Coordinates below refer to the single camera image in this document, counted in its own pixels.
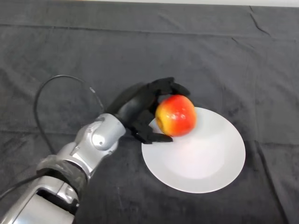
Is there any black table cloth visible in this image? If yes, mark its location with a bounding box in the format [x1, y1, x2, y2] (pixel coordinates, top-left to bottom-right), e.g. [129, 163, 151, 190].
[0, 0, 299, 224]

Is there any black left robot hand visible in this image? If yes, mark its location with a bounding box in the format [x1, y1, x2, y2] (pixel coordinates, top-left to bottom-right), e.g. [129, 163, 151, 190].
[107, 77, 191, 145]

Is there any round white plate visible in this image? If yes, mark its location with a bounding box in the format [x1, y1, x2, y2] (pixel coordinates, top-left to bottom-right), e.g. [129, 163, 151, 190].
[141, 106, 246, 194]

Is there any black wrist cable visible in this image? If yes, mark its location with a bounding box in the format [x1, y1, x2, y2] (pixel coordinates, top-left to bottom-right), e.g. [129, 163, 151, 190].
[0, 74, 105, 200]

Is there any red and yellow apple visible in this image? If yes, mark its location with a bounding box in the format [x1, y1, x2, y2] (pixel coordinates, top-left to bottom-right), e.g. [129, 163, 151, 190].
[155, 94, 197, 137]

